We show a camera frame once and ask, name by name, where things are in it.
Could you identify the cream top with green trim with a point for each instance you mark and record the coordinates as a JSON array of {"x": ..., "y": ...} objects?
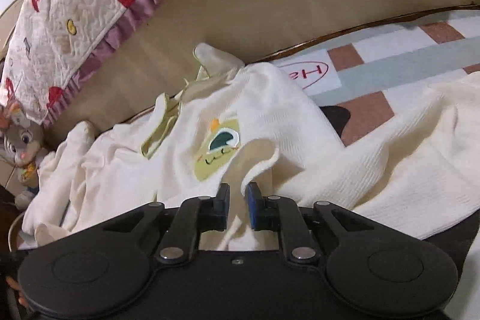
[{"x": 262, "y": 98}]

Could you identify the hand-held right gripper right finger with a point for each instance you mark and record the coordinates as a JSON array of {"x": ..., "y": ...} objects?
[{"x": 253, "y": 208}]

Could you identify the grey plush rabbit toy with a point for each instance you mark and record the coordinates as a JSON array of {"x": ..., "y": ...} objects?
[{"x": 20, "y": 143}]

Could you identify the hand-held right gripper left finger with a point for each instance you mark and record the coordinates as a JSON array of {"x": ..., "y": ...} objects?
[{"x": 221, "y": 208}]

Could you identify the white quilt with red bears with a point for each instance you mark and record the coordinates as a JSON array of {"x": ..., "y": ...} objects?
[{"x": 75, "y": 5}]

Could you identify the checkered printed play mat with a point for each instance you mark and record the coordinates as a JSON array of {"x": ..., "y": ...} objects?
[{"x": 360, "y": 80}]

